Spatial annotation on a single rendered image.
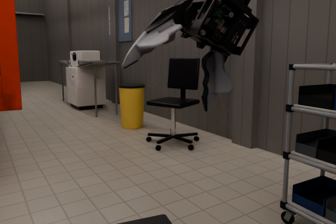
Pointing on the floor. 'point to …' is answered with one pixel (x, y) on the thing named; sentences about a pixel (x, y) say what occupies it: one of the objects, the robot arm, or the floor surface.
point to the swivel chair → (182, 81)
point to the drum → (132, 105)
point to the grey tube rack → (312, 151)
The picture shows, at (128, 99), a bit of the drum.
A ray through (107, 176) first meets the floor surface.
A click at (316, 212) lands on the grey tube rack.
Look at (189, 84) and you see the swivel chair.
